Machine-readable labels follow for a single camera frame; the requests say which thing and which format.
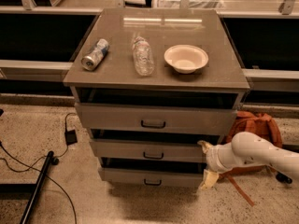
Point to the clear plastic water bottle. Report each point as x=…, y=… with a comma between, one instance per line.
x=142, y=55

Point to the black power adapter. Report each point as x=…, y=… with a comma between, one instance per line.
x=70, y=137

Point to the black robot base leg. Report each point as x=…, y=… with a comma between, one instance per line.
x=283, y=179

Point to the grey drawer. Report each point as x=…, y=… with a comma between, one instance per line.
x=150, y=178
x=156, y=119
x=147, y=151

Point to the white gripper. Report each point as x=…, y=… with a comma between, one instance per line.
x=213, y=160

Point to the black metal pole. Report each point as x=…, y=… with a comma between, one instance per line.
x=37, y=188

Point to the grey bottom drawer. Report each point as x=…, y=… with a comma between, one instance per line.
x=150, y=178

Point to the grey drawer cabinet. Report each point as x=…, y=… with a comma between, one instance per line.
x=219, y=85

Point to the orange backpack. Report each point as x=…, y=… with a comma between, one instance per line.
x=261, y=124

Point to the grey top drawer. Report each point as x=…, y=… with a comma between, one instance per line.
x=156, y=119

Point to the white paper bowl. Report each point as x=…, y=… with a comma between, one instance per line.
x=186, y=59

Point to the silver blue drink can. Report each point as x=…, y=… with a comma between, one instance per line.
x=95, y=55

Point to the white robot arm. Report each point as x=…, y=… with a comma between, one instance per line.
x=246, y=150

